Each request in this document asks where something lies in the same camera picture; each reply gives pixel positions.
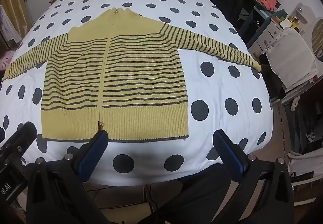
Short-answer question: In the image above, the yellow striped knit sweater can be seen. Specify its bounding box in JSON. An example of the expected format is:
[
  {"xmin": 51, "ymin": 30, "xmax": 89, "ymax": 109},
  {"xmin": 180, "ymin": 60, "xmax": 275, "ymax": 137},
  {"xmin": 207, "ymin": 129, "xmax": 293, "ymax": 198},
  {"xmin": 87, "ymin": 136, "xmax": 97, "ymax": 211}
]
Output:
[{"xmin": 4, "ymin": 8, "xmax": 261, "ymax": 142}]

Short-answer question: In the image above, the white covered chair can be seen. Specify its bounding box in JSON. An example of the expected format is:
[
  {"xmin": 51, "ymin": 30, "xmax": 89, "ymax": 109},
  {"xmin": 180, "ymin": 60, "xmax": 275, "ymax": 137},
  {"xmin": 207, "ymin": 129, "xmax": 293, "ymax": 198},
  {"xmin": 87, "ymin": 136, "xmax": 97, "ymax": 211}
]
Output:
[{"xmin": 264, "ymin": 27, "xmax": 318, "ymax": 92}]

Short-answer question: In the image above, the pink cat box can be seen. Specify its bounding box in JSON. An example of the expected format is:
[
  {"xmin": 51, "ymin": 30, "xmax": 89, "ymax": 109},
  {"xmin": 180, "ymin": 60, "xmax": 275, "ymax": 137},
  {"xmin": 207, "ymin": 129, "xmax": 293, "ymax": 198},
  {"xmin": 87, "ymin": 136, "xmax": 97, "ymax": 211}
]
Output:
[{"xmin": 0, "ymin": 50, "xmax": 15, "ymax": 71}]

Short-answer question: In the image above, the white drawer cabinet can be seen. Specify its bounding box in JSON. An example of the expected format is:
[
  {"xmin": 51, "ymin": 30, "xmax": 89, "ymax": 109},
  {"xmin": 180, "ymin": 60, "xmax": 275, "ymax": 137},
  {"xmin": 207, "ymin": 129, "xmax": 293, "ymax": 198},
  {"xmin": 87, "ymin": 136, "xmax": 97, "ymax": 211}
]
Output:
[{"xmin": 248, "ymin": 20, "xmax": 282, "ymax": 61}]

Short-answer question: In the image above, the dark green shelf unit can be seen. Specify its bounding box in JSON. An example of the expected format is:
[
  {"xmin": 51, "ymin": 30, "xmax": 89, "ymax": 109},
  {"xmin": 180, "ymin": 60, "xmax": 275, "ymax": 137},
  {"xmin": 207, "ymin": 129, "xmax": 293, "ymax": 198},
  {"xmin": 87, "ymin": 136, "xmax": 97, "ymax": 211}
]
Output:
[{"xmin": 238, "ymin": 5, "xmax": 287, "ymax": 48}]

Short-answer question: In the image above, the white vanity mirror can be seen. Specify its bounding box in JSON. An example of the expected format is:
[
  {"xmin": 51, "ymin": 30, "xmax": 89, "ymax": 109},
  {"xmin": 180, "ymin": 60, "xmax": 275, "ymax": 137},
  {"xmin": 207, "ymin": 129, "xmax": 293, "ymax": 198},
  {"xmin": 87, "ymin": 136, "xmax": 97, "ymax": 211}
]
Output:
[{"xmin": 293, "ymin": 4, "xmax": 323, "ymax": 63}]

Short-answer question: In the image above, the yellow curtain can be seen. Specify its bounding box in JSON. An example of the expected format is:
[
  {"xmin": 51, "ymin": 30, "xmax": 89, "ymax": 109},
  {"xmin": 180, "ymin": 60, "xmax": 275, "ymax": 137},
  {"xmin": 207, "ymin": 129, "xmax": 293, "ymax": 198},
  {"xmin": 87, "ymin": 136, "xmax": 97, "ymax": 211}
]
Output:
[{"xmin": 1, "ymin": 0, "xmax": 32, "ymax": 38}]

